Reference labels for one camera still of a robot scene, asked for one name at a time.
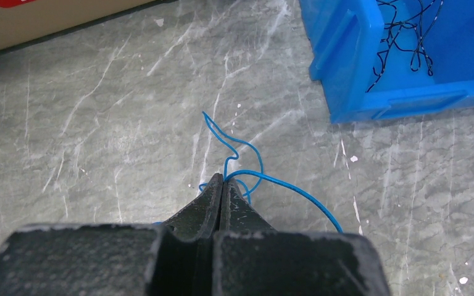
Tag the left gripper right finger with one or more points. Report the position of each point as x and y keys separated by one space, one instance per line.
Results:
x=251 y=258

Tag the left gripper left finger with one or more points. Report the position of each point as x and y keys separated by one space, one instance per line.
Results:
x=167 y=258

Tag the blue double plastic bin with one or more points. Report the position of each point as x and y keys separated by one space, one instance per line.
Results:
x=380 y=60

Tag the tan plastic toolbox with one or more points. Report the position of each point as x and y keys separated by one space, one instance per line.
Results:
x=24 y=21

